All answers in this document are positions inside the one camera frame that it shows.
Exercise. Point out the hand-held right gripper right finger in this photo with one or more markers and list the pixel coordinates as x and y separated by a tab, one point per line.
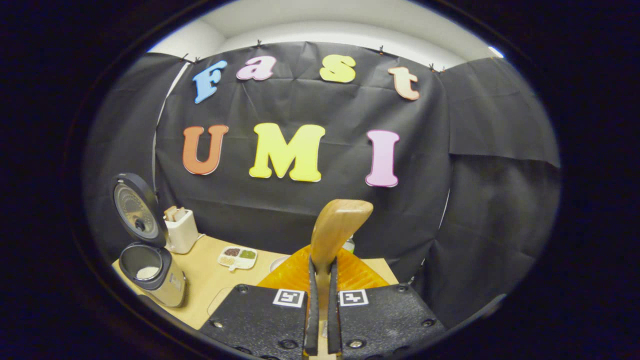
334	310

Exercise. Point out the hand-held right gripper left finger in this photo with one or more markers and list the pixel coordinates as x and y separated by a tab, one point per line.
312	310

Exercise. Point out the wooden spoon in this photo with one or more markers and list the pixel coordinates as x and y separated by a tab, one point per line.
335	225

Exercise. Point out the dark grey rice cooker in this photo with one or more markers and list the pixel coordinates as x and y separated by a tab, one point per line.
167	287

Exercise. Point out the white round plate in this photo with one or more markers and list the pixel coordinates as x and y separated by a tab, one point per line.
277	262

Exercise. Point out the green drink bottle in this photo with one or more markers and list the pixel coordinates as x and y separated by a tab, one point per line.
349	245

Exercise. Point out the white divided grain dish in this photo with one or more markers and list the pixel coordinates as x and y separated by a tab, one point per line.
237	257

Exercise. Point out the clear glass bowl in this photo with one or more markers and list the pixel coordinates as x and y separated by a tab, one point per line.
217	302

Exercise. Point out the black backdrop cloth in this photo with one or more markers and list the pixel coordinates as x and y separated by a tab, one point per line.
300	210

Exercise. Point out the cream utensil box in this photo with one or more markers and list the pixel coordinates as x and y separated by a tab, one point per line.
182	235

